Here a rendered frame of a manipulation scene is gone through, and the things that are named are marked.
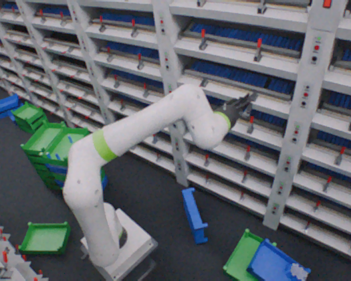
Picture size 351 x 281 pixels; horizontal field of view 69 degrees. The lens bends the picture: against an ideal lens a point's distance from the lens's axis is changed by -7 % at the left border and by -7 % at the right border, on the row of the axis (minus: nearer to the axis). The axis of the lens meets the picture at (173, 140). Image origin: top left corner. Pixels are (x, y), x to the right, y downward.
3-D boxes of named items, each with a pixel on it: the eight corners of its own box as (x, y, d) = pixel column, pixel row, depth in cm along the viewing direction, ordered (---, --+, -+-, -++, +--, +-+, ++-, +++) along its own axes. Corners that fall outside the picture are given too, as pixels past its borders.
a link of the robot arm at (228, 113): (232, 114, 93) (208, 106, 97) (228, 142, 99) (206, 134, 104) (239, 108, 97) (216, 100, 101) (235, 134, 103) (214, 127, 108)
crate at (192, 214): (195, 245, 168) (207, 241, 169) (194, 229, 154) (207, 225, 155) (184, 207, 190) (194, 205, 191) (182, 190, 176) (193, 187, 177)
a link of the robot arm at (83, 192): (91, 273, 110) (55, 197, 75) (92, 240, 122) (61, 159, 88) (122, 269, 112) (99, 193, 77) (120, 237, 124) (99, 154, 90)
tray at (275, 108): (289, 120, 117) (290, 107, 109) (178, 86, 147) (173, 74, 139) (303, 87, 123) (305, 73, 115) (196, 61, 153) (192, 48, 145)
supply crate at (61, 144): (69, 166, 163) (65, 158, 157) (43, 163, 167) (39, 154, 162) (91, 135, 184) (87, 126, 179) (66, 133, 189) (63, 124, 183)
